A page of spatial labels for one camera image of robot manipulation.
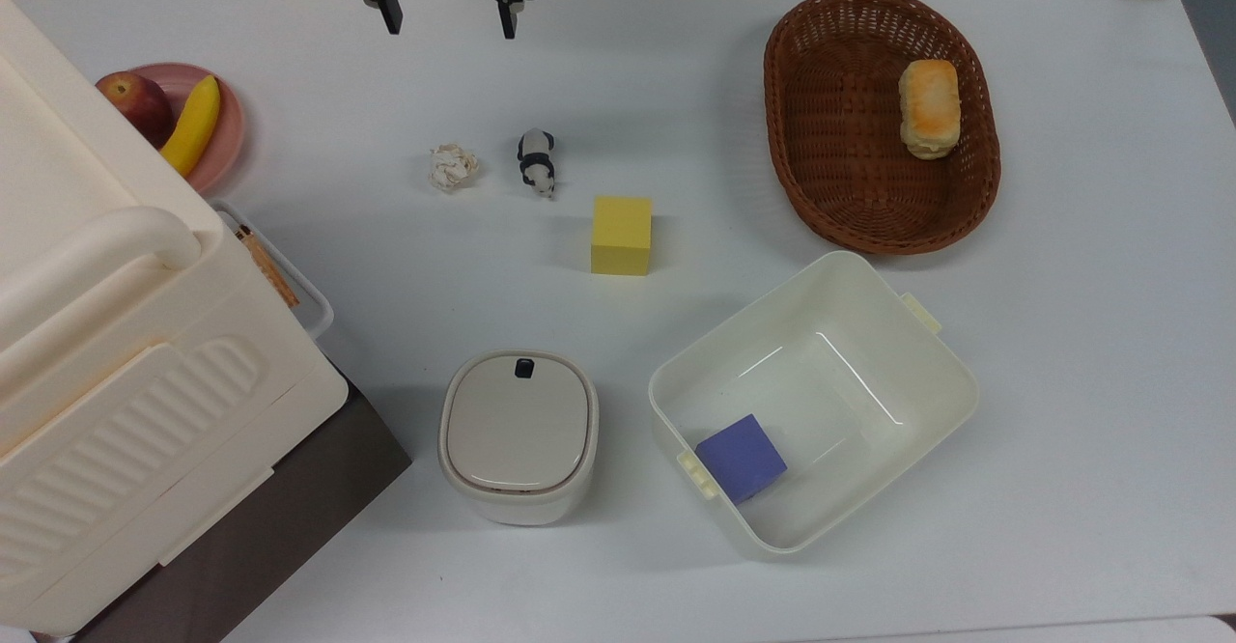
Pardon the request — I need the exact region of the yellow cube block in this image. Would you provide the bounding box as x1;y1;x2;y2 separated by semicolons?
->
591;195;655;278

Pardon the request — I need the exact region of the crumpled white paper ball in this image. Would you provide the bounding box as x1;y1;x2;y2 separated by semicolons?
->
429;144;481;194

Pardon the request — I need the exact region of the brown wicker basket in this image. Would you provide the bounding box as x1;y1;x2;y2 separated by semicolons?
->
763;0;1002;257

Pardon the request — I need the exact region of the white plastic storage bin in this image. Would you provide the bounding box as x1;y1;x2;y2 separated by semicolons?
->
648;250;980;557

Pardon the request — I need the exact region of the yellow banana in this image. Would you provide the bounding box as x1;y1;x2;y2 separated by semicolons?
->
159;75;222;179

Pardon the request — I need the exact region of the red apple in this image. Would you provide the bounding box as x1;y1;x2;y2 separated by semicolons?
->
96;71;178;151

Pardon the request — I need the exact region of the clear tray with white rim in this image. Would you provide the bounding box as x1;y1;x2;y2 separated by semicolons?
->
208;199;336;342

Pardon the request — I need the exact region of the purple cube block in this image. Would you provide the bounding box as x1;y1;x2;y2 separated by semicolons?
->
695;414;789;506

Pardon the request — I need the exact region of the brown stick bundle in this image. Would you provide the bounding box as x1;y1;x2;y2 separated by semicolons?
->
235;224;301;309

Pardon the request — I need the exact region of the toasted bread loaf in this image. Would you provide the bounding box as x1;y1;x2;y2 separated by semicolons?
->
898;59;963;161

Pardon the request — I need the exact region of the panda toy figure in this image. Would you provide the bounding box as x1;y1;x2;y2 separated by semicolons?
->
517;128;559;202

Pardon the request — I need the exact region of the pink plate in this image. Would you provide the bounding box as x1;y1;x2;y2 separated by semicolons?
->
126;63;247;197

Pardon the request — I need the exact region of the cream plastic storage cabinet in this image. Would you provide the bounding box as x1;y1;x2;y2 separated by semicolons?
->
0;0;350;637

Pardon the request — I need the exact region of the white trash can beige lid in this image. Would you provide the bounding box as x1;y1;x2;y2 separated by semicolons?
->
437;349;600;527

